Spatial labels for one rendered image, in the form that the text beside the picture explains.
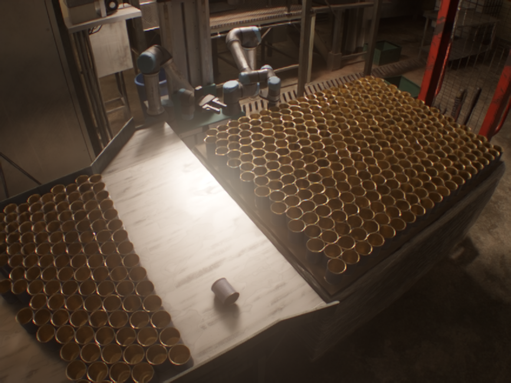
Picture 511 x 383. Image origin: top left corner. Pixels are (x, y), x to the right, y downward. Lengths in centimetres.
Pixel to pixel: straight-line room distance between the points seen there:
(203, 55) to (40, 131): 168
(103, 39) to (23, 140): 118
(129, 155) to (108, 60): 178
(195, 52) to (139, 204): 130
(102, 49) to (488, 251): 396
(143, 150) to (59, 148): 165
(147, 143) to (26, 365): 132
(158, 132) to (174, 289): 110
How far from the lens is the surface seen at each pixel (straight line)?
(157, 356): 125
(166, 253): 147
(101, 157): 195
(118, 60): 368
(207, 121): 262
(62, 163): 366
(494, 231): 365
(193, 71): 265
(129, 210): 169
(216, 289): 127
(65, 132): 350
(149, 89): 225
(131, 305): 134
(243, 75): 216
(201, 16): 251
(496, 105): 237
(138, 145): 210
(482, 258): 333
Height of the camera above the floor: 220
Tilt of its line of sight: 42 degrees down
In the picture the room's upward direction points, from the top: straight up
